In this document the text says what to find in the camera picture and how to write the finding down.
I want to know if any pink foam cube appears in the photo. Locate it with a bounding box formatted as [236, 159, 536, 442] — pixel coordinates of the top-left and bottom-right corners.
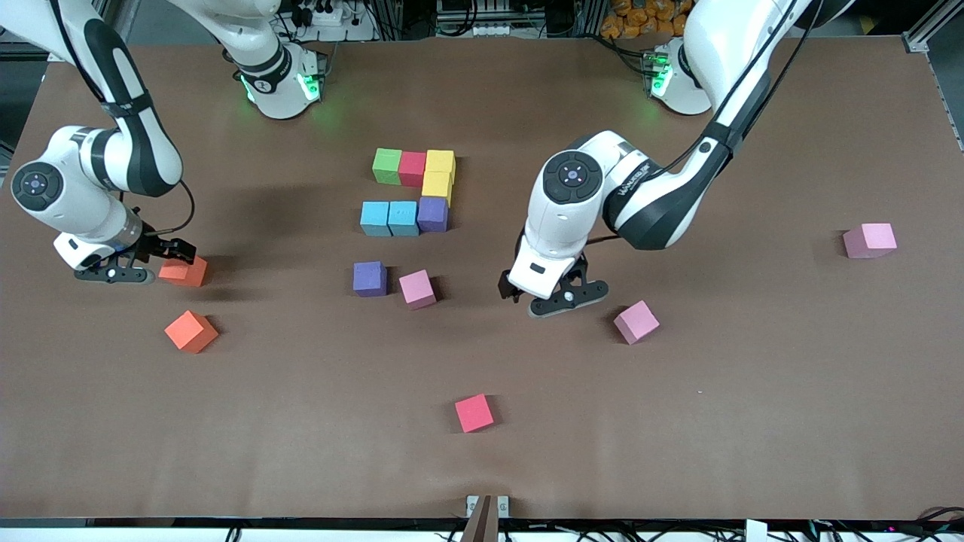
[398, 269, 438, 311]
[613, 300, 660, 346]
[842, 223, 898, 260]

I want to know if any purple foam cube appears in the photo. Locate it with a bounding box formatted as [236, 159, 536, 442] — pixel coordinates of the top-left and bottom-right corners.
[416, 196, 450, 233]
[352, 261, 389, 298]

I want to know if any blue foam cube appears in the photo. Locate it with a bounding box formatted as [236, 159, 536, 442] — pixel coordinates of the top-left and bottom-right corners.
[360, 201, 392, 237]
[388, 200, 419, 237]

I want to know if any red foam cube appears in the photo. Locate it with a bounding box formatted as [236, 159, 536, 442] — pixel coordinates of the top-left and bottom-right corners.
[398, 151, 429, 188]
[454, 394, 496, 434]

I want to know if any green foam cube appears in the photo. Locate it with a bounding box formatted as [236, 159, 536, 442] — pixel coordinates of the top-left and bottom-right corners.
[372, 148, 404, 187]

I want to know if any orange foam cube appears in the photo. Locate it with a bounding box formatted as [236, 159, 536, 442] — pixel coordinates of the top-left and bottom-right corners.
[158, 256, 208, 288]
[164, 309, 219, 355]

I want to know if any brown table cover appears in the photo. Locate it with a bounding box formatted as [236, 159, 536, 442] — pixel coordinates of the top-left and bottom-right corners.
[0, 36, 964, 522]

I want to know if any grey electronics rack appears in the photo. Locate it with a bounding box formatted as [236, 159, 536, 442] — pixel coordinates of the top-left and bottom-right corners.
[435, 0, 551, 38]

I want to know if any orange snack bag pile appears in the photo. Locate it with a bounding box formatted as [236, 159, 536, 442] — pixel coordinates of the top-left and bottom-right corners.
[600, 0, 690, 40]

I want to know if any white power strip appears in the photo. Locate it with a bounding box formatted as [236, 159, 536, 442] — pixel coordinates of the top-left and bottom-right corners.
[280, 0, 377, 42]

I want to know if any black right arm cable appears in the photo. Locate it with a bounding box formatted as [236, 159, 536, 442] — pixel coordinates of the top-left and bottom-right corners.
[49, 0, 197, 233]

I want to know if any small metal bracket plate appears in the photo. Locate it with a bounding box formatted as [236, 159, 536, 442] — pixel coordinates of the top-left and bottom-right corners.
[465, 495, 511, 520]

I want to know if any brown camera pole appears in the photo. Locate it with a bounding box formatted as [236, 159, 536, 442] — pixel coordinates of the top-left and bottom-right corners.
[459, 495, 502, 542]

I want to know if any aluminium frame post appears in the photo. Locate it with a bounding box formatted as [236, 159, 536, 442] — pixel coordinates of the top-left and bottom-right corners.
[904, 0, 964, 53]

